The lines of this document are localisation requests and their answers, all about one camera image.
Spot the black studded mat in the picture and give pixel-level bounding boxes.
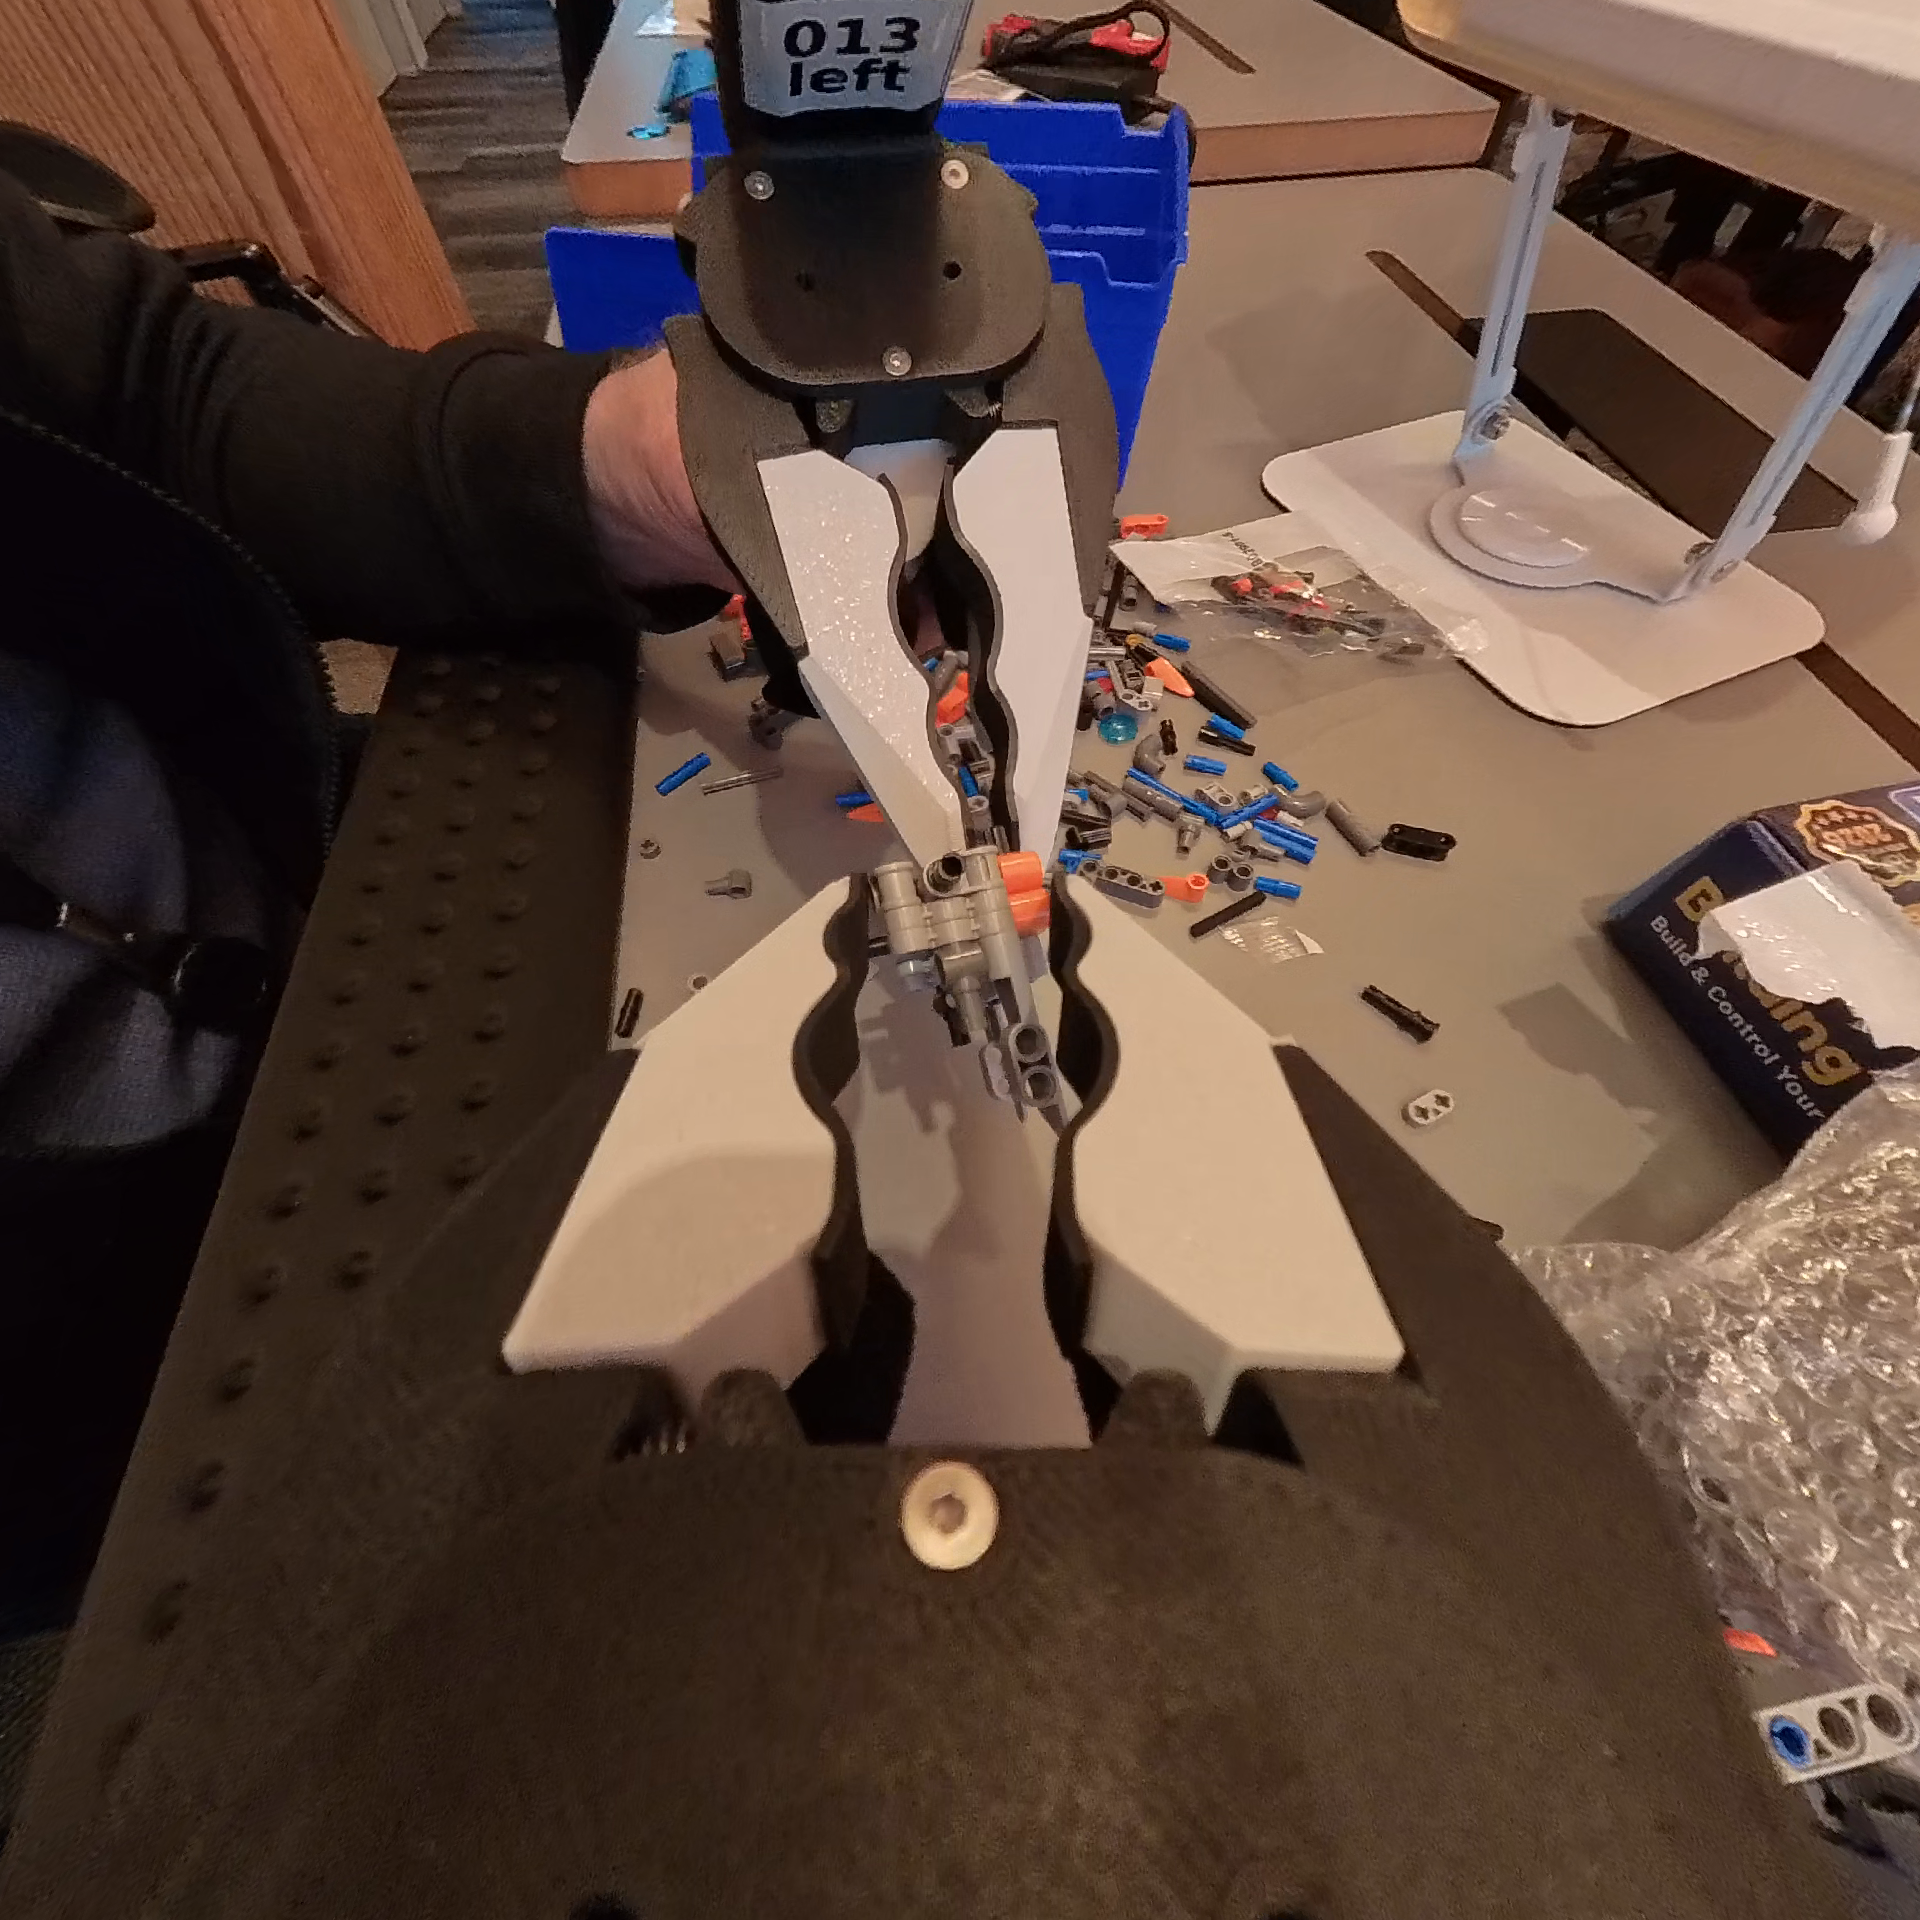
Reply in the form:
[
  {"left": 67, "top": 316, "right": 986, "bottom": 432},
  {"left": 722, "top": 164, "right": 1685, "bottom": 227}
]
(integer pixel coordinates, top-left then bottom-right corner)
[{"left": 30, "top": 644, "right": 646, "bottom": 1802}]

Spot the far wooden desk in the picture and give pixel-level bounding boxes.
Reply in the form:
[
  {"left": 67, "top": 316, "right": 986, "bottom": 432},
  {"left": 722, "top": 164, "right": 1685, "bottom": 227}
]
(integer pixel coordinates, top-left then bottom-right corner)
[{"left": 559, "top": 0, "right": 1501, "bottom": 215}]

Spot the bubble wrap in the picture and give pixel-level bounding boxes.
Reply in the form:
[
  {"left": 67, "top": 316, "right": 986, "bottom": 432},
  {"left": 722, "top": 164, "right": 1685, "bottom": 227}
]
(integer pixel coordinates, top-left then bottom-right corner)
[{"left": 1515, "top": 1050, "right": 1920, "bottom": 1742}]

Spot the pile of loose brick parts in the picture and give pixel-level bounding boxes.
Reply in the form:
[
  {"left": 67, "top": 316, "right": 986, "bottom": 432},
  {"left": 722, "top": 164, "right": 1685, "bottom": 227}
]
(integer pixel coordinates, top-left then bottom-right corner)
[{"left": 644, "top": 511, "right": 1374, "bottom": 934}]

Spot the grey motorised brick model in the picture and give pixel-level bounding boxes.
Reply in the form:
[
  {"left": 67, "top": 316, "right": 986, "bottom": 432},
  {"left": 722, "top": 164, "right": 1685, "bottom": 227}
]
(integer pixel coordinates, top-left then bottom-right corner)
[{"left": 1726, "top": 1628, "right": 1920, "bottom": 1864}]

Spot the small bag of brick parts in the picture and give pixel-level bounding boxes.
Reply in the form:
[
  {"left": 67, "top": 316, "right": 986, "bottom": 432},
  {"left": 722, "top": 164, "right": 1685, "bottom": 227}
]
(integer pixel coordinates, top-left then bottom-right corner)
[{"left": 1110, "top": 516, "right": 1489, "bottom": 663}]

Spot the black pouch with red handles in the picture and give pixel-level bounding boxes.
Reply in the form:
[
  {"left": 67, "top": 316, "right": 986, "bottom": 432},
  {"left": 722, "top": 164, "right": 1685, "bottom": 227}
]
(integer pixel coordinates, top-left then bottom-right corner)
[{"left": 983, "top": 8, "right": 1180, "bottom": 98}]

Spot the wooden pillar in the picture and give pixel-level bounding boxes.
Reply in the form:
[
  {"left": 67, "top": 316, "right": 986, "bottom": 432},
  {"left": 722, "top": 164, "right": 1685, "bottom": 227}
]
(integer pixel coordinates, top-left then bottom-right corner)
[{"left": 0, "top": 0, "right": 474, "bottom": 351}]

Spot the white book stand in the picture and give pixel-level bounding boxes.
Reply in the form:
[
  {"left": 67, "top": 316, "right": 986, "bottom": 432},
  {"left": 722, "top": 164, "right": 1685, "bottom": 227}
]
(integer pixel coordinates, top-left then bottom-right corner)
[{"left": 1259, "top": 0, "right": 1920, "bottom": 729}]

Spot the orange grey toy brick assembly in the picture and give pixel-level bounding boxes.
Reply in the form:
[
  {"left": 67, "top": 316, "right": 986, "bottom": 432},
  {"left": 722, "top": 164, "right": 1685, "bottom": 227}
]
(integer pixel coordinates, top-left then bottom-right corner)
[{"left": 878, "top": 839, "right": 1081, "bottom": 1121}]

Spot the dark blue toy set box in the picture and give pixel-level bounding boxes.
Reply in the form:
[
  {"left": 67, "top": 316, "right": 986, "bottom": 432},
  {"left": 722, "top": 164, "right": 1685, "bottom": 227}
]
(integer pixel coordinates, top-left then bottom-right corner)
[{"left": 1604, "top": 779, "right": 1920, "bottom": 1158}]

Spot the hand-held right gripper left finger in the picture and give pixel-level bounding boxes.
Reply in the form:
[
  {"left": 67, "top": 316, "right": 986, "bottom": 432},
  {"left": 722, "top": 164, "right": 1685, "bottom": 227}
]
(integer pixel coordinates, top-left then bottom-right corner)
[{"left": 502, "top": 881, "right": 917, "bottom": 1450}]

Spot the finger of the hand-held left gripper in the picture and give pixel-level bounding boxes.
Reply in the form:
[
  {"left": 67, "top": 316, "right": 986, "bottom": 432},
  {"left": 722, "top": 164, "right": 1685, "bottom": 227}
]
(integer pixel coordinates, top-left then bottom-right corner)
[
  {"left": 945, "top": 427, "right": 1098, "bottom": 859},
  {"left": 757, "top": 455, "right": 964, "bottom": 859}
]

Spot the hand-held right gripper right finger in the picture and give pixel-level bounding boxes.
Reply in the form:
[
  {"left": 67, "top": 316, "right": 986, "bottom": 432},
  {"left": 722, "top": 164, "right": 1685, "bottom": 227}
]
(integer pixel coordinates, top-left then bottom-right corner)
[{"left": 1042, "top": 872, "right": 1413, "bottom": 1446}]

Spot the blue plastic bin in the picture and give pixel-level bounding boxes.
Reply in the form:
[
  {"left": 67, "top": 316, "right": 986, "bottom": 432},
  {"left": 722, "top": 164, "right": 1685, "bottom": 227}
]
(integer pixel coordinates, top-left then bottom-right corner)
[{"left": 543, "top": 90, "right": 1194, "bottom": 354}]

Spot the black chair armrest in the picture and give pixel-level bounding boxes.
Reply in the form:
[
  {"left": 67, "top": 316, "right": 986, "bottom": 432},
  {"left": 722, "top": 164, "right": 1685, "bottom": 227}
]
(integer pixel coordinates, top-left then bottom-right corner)
[{"left": 0, "top": 129, "right": 367, "bottom": 329}]

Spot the person's left hand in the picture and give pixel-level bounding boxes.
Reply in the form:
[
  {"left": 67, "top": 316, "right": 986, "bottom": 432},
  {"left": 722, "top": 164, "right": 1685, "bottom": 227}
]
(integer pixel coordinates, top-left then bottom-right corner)
[{"left": 582, "top": 352, "right": 753, "bottom": 600}]

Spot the grey desk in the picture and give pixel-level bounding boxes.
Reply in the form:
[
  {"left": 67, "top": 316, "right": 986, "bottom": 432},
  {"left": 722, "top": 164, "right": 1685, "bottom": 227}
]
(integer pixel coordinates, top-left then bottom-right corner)
[{"left": 322, "top": 164, "right": 1920, "bottom": 1713}]

